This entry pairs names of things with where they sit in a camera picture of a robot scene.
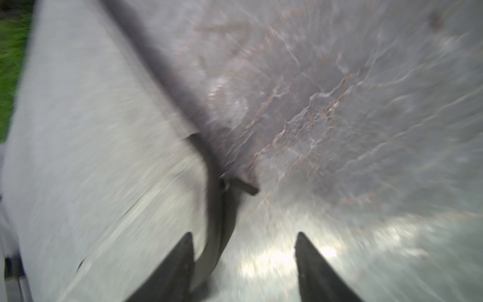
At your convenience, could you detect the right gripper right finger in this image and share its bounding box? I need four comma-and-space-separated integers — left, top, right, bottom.
295, 232, 363, 302

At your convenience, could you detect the grey laptop bag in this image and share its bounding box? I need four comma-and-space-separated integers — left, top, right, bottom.
1, 1, 266, 301

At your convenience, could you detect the green artificial grass mat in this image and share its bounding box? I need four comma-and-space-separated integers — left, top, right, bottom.
1, 0, 35, 142

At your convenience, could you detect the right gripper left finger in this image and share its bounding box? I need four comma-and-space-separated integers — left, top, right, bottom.
127, 232, 194, 302

